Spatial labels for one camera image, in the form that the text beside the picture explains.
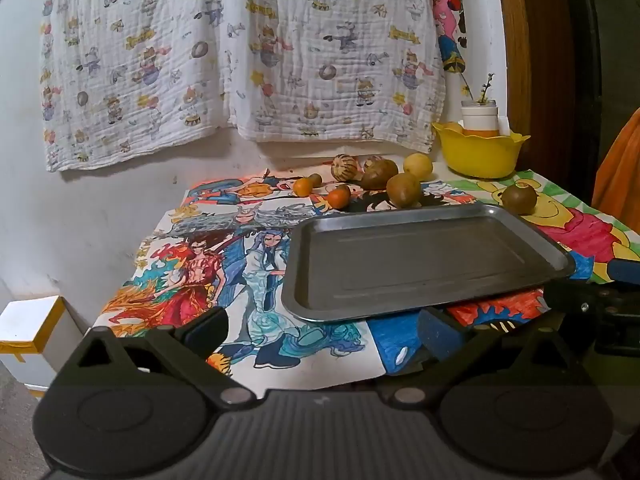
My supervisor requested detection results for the white jar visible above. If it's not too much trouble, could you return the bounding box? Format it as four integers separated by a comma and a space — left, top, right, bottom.
461, 100, 500, 137

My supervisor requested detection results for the white box with yellow tape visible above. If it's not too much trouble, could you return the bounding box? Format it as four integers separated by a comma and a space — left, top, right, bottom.
0, 296, 87, 401

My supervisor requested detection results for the orange cloth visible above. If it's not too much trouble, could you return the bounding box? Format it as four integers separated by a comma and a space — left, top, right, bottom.
592, 107, 640, 234

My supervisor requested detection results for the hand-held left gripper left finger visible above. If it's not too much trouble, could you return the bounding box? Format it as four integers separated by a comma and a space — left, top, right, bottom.
74, 306, 257, 407

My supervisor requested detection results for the white printed blanket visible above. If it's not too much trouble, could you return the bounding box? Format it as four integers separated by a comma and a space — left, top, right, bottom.
40, 0, 448, 173

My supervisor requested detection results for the large striped melon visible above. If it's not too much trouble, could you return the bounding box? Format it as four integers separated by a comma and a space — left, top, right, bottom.
331, 154, 362, 181

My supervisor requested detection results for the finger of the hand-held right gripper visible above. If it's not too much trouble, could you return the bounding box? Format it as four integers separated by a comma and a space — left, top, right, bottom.
546, 279, 609, 330
607, 259, 640, 287

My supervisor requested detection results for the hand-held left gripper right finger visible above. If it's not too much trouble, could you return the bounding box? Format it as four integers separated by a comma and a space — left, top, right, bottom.
389, 306, 577, 407

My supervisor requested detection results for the dark door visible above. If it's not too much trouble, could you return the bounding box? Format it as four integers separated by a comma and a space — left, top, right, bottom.
530, 0, 640, 206

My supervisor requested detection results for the metal tray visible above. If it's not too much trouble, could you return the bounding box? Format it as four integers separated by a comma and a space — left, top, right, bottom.
281, 203, 577, 323

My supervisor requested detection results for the pink wall poster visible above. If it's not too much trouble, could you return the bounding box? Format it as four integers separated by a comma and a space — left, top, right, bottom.
432, 0, 468, 74

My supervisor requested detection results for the plant sprig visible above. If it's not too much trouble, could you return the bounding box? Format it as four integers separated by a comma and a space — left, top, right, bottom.
460, 72, 496, 107

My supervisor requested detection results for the yellow lemon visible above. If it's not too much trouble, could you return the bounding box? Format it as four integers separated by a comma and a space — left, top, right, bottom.
403, 153, 434, 180

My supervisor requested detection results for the fantasy characters coloured drawing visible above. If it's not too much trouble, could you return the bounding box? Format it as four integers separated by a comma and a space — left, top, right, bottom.
101, 202, 382, 392

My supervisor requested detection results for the wooden door frame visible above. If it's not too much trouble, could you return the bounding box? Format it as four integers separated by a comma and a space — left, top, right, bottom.
492, 0, 534, 137

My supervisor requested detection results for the yellow plastic bowl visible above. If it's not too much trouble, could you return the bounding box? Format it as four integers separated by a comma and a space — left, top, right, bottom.
431, 121, 531, 179

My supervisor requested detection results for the brown kiwi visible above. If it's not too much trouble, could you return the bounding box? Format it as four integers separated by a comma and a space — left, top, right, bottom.
361, 158, 399, 191
501, 183, 538, 214
386, 172, 422, 209

